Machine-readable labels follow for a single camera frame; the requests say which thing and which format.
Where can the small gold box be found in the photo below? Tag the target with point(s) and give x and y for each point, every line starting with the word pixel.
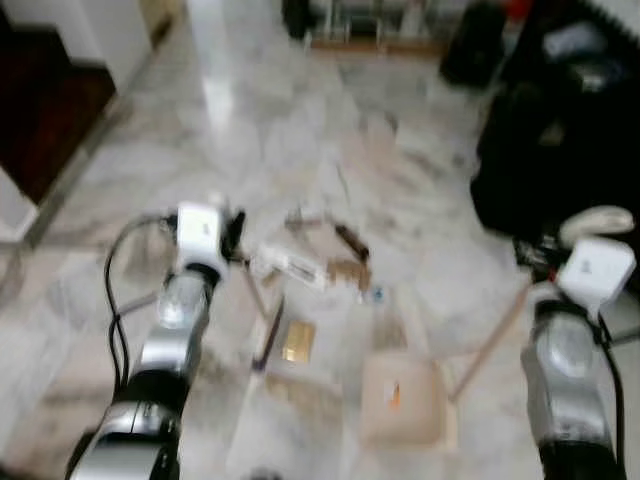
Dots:
pixel 298 341

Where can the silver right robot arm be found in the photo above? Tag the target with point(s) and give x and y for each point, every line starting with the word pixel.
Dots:
pixel 560 370

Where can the white plastic packaging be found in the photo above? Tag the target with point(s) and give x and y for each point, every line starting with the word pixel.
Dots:
pixel 285 268

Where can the large black bag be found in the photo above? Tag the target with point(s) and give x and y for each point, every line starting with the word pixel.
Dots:
pixel 560 140

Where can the brown cardboard piece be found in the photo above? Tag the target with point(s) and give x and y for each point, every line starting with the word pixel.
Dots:
pixel 350 270

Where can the small blue scrap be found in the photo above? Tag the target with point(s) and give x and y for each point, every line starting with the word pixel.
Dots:
pixel 377 294

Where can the small black bag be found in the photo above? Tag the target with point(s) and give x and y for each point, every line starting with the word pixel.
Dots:
pixel 472 50

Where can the black round object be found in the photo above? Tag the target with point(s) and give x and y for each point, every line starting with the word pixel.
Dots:
pixel 298 18

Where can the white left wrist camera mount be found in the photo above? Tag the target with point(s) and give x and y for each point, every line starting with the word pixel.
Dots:
pixel 198 232

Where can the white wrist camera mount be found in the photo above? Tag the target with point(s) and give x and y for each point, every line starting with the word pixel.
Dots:
pixel 595 268
pixel 198 232

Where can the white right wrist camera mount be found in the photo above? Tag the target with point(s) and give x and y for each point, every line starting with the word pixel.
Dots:
pixel 595 268

